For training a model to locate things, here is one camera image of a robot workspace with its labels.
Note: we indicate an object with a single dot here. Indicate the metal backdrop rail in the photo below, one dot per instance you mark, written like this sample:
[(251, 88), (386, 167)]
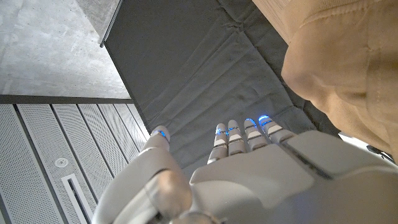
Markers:
[(110, 26)]

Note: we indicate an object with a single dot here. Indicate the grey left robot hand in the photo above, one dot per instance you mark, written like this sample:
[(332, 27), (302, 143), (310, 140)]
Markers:
[(280, 186)]

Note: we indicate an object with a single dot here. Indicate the round white ceiling sensor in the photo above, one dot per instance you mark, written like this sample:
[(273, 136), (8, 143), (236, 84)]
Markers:
[(61, 162)]

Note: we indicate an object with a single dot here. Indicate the black backdrop cloth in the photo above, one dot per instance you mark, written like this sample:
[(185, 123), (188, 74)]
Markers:
[(192, 68)]

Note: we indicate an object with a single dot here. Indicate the brown jacket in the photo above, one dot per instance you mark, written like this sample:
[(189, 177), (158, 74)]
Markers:
[(348, 62)]

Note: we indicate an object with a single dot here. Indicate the white linear ceiling vent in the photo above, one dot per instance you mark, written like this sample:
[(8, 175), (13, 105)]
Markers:
[(66, 182)]

